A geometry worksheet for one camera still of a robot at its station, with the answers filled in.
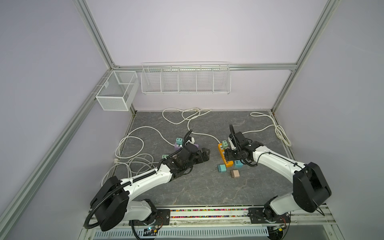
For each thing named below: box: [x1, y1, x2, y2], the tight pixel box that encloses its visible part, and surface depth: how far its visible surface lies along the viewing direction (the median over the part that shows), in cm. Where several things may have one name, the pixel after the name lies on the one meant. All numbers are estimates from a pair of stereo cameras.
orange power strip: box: [218, 143, 234, 168], surface depth 91 cm
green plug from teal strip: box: [217, 164, 227, 173], surface depth 90 cm
